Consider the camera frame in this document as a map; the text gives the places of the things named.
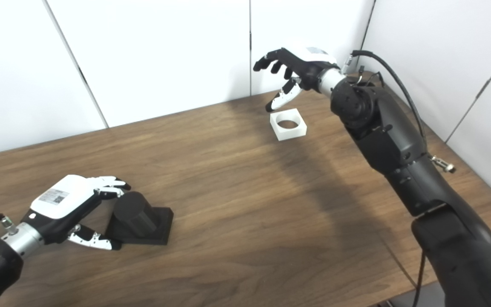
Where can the black peg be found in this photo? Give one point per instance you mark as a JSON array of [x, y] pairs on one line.
[[137, 217]]

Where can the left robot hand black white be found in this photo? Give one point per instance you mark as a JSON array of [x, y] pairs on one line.
[[64, 196]]

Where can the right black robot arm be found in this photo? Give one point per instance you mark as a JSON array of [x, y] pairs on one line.
[[399, 145]]

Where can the white square piece with hole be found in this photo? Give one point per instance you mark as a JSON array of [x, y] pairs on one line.
[[290, 133]]

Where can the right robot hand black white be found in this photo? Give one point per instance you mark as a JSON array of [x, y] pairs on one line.
[[307, 64]]

